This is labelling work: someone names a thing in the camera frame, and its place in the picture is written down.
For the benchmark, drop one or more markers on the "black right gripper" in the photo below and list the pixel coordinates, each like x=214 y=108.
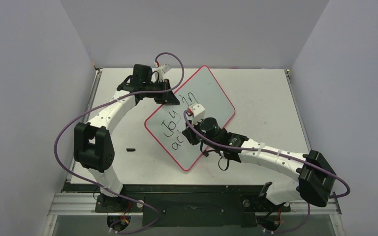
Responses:
x=191 y=136

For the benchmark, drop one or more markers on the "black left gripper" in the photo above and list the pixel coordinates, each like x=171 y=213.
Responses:
x=167 y=98

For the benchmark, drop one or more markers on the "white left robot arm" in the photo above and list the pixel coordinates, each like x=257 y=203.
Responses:
x=93 y=146

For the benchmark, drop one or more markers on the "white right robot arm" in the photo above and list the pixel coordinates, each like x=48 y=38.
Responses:
x=311 y=176

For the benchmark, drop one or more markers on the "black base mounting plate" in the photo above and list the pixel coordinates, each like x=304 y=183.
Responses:
x=186 y=205

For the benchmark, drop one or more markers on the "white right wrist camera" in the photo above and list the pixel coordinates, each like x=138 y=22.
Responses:
x=197 y=113

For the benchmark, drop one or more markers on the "aluminium frame rail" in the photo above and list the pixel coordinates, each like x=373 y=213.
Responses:
x=84 y=204

